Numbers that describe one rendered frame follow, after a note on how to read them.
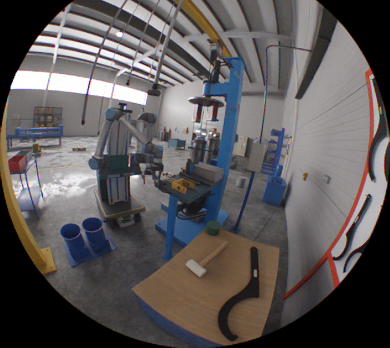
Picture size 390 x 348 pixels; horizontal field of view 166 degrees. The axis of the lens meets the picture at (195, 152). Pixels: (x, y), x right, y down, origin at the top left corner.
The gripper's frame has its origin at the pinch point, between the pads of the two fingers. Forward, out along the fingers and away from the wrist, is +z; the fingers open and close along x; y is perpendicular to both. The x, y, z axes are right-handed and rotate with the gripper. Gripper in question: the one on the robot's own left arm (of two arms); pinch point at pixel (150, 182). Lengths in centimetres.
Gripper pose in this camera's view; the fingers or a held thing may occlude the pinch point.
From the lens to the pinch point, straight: 157.7
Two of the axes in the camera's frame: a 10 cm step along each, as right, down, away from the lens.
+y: 6.7, -1.9, -7.2
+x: 7.4, 1.2, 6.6
